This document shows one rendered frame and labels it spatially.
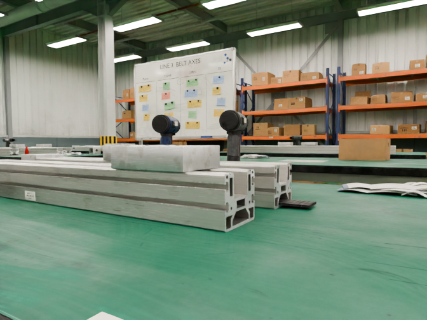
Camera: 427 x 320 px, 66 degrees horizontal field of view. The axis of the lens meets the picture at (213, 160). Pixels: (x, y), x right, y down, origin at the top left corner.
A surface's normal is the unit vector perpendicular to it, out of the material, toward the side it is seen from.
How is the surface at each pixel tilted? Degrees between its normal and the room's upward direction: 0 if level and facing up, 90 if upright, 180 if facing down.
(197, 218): 90
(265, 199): 90
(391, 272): 0
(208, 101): 90
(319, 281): 0
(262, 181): 90
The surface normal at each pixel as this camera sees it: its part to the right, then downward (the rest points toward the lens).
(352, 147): -0.60, 0.03
